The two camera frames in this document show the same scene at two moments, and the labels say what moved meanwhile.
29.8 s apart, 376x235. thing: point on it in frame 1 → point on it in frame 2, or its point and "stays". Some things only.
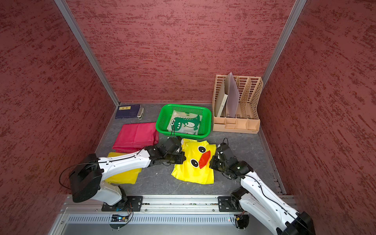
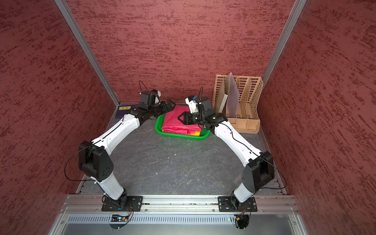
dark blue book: (127, 111) stays
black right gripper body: (216, 164) → (198, 117)
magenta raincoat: (134, 137) → (172, 125)
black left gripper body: (176, 158) → (157, 110)
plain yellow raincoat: (127, 176) → (197, 133)
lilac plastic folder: (231, 91) stays
